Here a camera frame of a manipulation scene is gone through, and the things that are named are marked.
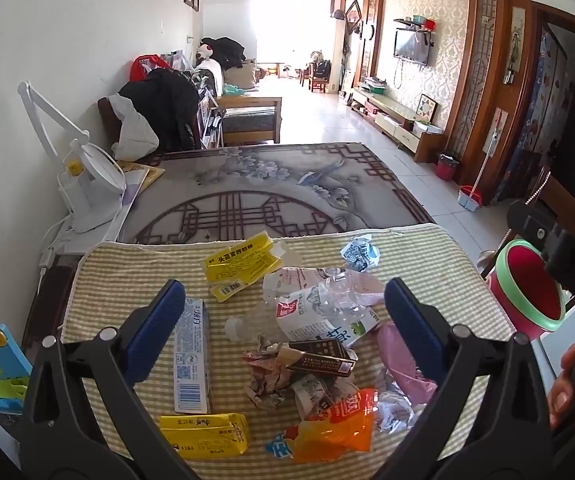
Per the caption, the pink plastic bag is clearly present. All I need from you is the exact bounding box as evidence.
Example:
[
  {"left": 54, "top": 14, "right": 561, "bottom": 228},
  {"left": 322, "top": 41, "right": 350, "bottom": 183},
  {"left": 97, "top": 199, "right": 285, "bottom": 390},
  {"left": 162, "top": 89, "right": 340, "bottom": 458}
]
[{"left": 376, "top": 320, "right": 439, "bottom": 407}]

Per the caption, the carved wooden chair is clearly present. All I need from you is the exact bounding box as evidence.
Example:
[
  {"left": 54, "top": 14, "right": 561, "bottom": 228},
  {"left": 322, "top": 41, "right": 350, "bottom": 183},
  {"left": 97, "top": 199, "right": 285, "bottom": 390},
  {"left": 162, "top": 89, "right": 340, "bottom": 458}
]
[{"left": 492, "top": 170, "right": 575, "bottom": 261}]

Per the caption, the white milk carton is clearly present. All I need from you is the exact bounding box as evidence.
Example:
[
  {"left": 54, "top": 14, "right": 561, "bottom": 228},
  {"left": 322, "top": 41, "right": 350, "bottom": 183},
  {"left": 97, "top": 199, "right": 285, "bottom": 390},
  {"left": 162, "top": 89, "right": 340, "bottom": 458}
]
[{"left": 275, "top": 285, "right": 381, "bottom": 351}]

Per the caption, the yellow book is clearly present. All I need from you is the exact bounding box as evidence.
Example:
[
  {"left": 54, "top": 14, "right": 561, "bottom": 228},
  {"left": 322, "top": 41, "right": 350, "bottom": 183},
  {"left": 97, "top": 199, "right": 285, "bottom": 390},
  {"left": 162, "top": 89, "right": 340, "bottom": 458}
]
[{"left": 115, "top": 160, "right": 167, "bottom": 193}]

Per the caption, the person's right hand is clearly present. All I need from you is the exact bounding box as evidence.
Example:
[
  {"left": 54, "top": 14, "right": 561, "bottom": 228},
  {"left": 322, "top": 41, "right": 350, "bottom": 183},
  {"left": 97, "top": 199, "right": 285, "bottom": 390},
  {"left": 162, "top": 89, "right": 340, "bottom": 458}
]
[{"left": 547, "top": 344, "right": 575, "bottom": 432}]

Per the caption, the hanging wall scroll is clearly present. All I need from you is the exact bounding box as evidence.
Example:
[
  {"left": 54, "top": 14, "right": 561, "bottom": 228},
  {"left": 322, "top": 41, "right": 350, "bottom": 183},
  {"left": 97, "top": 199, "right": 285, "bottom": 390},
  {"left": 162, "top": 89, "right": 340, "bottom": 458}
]
[{"left": 505, "top": 6, "right": 526, "bottom": 84}]

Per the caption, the crumpled red white paper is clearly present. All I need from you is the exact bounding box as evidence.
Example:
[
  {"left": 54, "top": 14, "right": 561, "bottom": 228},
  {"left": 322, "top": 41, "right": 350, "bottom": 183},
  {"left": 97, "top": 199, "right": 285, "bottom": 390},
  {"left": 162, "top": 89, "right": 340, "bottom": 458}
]
[{"left": 242, "top": 342, "right": 301, "bottom": 412}]

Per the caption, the crumpled blue white wrapper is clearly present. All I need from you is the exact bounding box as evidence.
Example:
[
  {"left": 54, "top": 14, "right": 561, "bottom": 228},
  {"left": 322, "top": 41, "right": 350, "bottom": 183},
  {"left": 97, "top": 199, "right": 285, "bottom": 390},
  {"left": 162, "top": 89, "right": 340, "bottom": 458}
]
[{"left": 341, "top": 234, "right": 383, "bottom": 274}]

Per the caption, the yellow striped mat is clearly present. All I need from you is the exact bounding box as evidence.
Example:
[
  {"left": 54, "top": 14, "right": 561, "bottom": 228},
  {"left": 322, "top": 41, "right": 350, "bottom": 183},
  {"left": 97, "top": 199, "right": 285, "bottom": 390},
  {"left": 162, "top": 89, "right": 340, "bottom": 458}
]
[{"left": 60, "top": 222, "right": 518, "bottom": 480}]

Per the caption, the wall television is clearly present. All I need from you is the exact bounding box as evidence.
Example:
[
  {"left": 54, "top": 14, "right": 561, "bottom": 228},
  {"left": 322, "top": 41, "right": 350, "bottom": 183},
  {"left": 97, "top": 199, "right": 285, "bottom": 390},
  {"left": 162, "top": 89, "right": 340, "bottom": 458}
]
[{"left": 393, "top": 29, "right": 429, "bottom": 67}]

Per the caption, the wooden sofa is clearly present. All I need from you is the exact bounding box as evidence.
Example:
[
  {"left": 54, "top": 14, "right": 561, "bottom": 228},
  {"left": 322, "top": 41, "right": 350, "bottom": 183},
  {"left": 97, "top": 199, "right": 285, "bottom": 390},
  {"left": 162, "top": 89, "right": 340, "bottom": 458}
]
[{"left": 216, "top": 96, "right": 283, "bottom": 147}]

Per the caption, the small wooden chair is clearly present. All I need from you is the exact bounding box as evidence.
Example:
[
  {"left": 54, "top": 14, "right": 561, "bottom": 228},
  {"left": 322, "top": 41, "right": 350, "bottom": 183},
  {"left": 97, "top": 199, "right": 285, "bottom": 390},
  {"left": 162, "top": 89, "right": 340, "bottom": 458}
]
[{"left": 309, "top": 62, "right": 331, "bottom": 94}]

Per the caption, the grey patterned table cover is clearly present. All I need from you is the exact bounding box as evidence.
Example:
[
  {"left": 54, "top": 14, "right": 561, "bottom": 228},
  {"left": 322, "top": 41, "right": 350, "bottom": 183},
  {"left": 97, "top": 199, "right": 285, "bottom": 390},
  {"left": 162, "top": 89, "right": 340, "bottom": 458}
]
[{"left": 118, "top": 142, "right": 435, "bottom": 246}]

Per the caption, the white mop handle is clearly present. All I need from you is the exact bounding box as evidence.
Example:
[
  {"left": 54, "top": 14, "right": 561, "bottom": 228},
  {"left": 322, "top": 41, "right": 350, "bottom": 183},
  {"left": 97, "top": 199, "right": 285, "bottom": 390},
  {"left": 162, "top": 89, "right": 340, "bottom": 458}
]
[{"left": 472, "top": 132, "right": 501, "bottom": 196}]

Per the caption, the white power strip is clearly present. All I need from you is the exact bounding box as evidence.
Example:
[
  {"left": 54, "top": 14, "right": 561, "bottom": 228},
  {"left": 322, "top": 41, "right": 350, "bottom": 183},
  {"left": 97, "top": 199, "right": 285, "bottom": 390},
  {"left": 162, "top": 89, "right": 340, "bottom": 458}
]
[{"left": 40, "top": 202, "right": 131, "bottom": 281}]

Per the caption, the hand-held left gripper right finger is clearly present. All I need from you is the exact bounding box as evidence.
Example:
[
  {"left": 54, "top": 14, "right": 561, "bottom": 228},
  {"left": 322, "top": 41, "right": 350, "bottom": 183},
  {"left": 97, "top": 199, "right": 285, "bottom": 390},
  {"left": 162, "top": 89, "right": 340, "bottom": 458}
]
[{"left": 375, "top": 276, "right": 553, "bottom": 480}]

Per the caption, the clear plastic bottle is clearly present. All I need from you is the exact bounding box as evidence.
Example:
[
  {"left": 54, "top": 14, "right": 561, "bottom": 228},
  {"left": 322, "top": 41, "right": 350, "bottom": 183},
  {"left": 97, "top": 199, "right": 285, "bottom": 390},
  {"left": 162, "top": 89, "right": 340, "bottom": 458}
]
[{"left": 225, "top": 269, "right": 384, "bottom": 346}]

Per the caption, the yellow carton box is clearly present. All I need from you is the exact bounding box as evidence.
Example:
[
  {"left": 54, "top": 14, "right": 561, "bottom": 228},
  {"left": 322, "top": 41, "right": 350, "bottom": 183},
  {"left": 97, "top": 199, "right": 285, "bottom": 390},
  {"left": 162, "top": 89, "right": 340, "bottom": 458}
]
[{"left": 160, "top": 412, "right": 250, "bottom": 459}]

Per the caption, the patchwork picture frame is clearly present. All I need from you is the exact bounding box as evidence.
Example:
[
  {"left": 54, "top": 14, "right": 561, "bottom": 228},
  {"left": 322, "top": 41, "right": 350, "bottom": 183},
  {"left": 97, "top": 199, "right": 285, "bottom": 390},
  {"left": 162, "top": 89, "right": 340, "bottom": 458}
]
[{"left": 415, "top": 94, "right": 439, "bottom": 124}]

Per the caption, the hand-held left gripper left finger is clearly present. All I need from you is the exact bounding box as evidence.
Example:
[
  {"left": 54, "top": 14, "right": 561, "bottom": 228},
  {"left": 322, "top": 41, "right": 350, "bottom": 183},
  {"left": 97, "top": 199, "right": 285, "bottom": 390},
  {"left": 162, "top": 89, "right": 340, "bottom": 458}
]
[{"left": 20, "top": 279, "right": 203, "bottom": 480}]

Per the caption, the white blue toothpaste box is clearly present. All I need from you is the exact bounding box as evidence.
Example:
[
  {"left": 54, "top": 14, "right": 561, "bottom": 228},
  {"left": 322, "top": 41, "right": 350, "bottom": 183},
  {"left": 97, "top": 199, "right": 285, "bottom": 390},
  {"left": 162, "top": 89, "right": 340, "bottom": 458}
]
[{"left": 174, "top": 297, "right": 214, "bottom": 414}]

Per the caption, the orange snack bag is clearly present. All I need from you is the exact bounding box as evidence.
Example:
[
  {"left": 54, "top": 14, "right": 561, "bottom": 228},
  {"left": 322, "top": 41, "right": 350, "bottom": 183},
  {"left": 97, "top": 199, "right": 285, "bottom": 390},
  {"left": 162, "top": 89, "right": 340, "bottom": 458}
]
[{"left": 266, "top": 387, "right": 379, "bottom": 463}]

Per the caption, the small red floor bin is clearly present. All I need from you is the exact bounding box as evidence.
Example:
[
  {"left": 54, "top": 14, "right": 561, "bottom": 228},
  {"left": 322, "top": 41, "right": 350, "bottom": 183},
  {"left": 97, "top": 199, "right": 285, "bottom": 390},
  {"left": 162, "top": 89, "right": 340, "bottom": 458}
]
[{"left": 436, "top": 154, "right": 461, "bottom": 182}]

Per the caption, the wooden television cabinet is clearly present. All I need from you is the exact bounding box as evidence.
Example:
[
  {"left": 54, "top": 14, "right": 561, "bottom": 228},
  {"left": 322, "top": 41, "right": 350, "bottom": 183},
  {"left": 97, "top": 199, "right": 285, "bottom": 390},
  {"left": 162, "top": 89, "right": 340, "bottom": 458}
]
[{"left": 348, "top": 87, "right": 445, "bottom": 163}]

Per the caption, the black jacket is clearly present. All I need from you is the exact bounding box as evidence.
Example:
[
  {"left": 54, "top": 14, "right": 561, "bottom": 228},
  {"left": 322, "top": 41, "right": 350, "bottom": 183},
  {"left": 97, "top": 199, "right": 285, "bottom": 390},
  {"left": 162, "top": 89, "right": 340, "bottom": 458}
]
[{"left": 118, "top": 67, "right": 202, "bottom": 152}]

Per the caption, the white desk lamp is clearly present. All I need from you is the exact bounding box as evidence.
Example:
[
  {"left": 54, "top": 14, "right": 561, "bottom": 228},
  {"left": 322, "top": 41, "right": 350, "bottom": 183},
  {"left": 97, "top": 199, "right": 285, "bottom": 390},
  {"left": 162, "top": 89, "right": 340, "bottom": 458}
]
[{"left": 16, "top": 81, "right": 128, "bottom": 234}]

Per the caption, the printed door curtain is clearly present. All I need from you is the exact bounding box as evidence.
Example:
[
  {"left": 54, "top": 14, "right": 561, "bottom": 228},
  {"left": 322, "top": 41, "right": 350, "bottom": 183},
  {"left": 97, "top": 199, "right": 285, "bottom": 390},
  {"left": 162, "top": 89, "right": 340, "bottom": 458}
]
[{"left": 496, "top": 30, "right": 571, "bottom": 203}]

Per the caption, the printed paper scrap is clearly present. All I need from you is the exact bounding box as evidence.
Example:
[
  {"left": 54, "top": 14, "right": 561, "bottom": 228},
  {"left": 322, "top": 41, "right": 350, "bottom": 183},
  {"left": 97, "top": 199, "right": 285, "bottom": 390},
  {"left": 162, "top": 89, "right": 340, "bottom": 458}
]
[{"left": 291, "top": 374, "right": 359, "bottom": 422}]

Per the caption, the white padded coat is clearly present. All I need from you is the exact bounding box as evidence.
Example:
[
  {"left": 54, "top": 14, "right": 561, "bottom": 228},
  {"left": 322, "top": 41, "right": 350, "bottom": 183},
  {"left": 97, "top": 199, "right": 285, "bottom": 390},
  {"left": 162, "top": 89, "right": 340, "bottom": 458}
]
[{"left": 108, "top": 94, "right": 161, "bottom": 162}]

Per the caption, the white bead string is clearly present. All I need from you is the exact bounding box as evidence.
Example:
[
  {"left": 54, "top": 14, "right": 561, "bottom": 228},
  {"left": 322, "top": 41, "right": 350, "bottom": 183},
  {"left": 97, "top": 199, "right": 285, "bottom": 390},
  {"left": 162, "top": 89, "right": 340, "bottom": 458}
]
[{"left": 524, "top": 172, "right": 553, "bottom": 207}]

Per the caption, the red bag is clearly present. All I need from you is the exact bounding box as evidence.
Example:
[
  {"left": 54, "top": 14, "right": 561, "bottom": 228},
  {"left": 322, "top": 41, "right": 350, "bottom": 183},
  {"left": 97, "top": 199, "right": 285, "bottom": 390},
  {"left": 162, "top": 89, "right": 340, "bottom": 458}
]
[{"left": 130, "top": 55, "right": 172, "bottom": 82}]

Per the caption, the crumpled silver wrapper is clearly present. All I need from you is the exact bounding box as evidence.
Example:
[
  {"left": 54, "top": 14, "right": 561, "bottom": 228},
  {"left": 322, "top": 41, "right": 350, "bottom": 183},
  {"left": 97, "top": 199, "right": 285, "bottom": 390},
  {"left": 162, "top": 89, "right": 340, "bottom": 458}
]
[{"left": 373, "top": 389, "right": 418, "bottom": 434}]

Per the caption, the flattened yellow packaging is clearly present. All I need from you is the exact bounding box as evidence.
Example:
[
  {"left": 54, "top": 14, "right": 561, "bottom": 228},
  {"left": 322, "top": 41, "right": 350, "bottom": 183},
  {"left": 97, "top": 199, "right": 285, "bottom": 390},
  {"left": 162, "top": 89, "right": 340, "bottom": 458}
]
[{"left": 204, "top": 231, "right": 284, "bottom": 304}]

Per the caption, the brown cigarette box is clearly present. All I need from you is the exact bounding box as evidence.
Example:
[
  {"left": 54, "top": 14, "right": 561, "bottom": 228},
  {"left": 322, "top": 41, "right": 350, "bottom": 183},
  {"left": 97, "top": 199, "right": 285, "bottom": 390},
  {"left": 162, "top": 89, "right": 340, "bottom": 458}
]
[{"left": 286, "top": 337, "right": 358, "bottom": 377}]

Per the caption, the red bin with green rim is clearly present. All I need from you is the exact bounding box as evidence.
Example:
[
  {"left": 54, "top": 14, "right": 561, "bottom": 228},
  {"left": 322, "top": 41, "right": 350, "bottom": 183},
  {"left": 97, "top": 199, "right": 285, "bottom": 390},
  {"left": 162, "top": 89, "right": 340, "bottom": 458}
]
[{"left": 486, "top": 239, "right": 567, "bottom": 343}]

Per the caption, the panda plush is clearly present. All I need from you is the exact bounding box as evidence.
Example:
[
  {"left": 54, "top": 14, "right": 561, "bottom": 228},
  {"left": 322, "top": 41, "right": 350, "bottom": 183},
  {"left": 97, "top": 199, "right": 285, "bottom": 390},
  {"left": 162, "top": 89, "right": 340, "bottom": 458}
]
[{"left": 195, "top": 42, "right": 217, "bottom": 68}]

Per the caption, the blue mop bucket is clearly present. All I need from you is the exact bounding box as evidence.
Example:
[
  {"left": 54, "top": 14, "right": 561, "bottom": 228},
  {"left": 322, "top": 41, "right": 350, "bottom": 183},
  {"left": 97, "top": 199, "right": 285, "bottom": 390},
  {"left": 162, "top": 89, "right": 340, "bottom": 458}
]
[{"left": 457, "top": 185, "right": 487, "bottom": 209}]

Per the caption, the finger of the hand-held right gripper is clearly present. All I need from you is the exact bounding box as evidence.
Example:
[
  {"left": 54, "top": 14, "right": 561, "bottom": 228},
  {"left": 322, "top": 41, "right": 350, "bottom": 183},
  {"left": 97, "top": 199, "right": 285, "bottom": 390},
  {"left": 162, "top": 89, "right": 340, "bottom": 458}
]
[{"left": 506, "top": 199, "right": 575, "bottom": 313}]

